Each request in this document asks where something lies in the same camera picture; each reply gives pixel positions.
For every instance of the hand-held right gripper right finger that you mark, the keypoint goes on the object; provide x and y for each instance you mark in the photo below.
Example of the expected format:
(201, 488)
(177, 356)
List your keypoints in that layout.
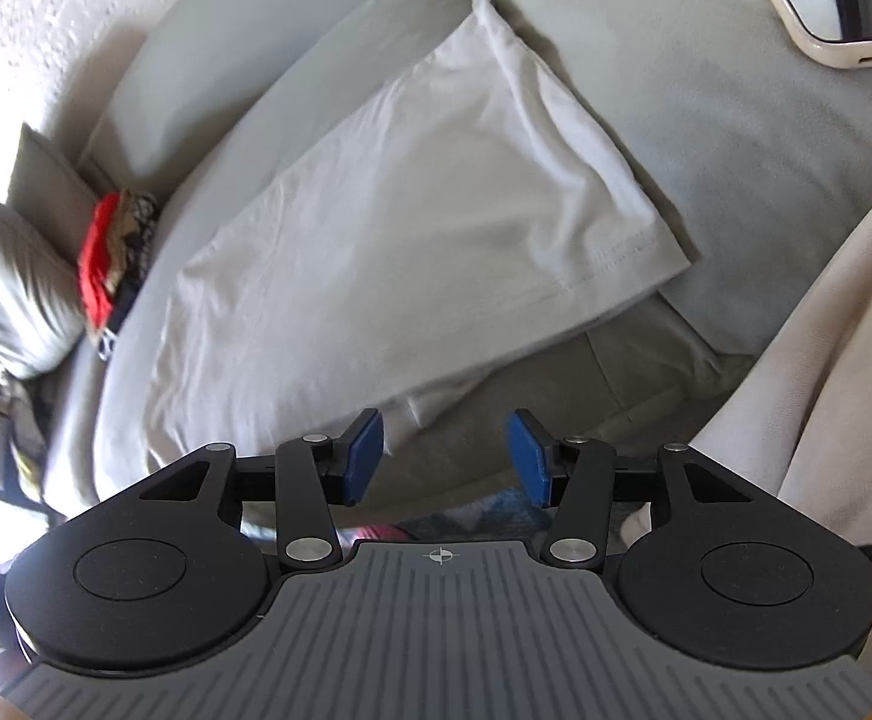
(530, 461)

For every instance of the grey sofa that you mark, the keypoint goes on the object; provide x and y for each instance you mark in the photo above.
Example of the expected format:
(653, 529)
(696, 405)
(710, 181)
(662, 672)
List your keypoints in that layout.
(706, 127)

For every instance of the beige black patterned cloth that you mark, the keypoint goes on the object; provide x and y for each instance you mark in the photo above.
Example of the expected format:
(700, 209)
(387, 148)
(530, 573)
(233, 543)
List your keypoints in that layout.
(134, 232)

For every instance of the pink and blue object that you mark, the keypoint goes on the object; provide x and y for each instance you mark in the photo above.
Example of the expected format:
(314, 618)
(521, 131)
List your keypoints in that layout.
(466, 521)

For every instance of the grey soft pillow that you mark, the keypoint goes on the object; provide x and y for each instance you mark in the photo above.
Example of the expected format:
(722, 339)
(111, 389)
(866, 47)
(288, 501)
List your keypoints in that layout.
(16, 292)

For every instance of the dark cloth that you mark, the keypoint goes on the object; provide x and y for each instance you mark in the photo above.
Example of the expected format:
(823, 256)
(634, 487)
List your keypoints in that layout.
(115, 322)

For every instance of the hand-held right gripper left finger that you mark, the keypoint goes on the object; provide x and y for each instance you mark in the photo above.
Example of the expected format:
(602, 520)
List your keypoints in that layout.
(365, 457)

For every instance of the white t-shirt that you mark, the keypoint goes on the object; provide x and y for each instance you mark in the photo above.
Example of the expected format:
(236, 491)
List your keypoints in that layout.
(376, 225)

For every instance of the person's right leg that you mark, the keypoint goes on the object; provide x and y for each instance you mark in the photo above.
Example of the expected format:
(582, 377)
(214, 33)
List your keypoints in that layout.
(841, 390)

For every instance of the grey square cushion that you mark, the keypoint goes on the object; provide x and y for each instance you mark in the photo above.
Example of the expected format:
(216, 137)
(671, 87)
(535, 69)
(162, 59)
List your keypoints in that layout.
(50, 180)

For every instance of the red cloth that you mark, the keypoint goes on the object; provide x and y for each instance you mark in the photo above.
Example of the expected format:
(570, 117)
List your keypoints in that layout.
(99, 262)

